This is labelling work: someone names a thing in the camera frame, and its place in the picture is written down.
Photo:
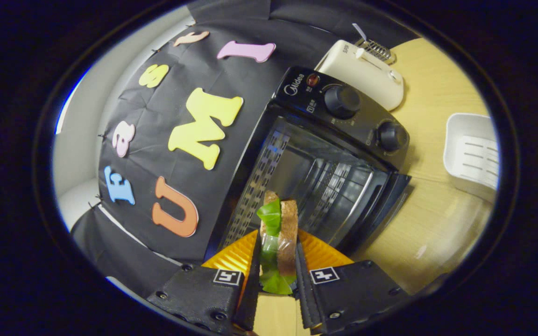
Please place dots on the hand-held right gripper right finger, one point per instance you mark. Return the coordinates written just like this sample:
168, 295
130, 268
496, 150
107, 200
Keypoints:
307, 298

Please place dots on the white toaster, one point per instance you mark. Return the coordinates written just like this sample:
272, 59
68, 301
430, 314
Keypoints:
367, 77

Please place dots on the white plastic tray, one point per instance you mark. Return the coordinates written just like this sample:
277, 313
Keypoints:
472, 154

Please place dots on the small grey utensil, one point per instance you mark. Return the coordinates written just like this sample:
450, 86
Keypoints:
359, 31

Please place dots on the lettuce sandwich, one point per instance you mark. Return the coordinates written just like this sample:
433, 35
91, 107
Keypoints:
287, 233

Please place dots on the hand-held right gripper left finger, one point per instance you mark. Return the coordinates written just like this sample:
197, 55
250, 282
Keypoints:
250, 289

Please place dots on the black electric oven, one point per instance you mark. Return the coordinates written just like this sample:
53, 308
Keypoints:
343, 126

